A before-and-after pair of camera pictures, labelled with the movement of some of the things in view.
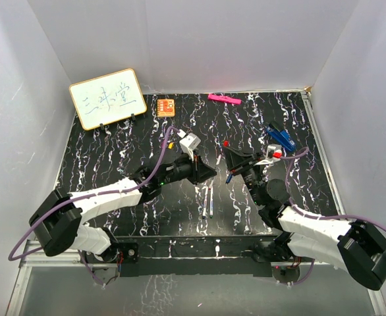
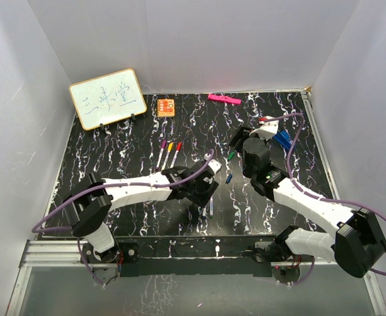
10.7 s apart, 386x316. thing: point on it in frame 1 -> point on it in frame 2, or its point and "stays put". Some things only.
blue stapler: x=282 y=137 stays put
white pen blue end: x=211 y=203 stays put
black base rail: x=231 y=255 stays put
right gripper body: x=251 y=174 -> x=244 y=133
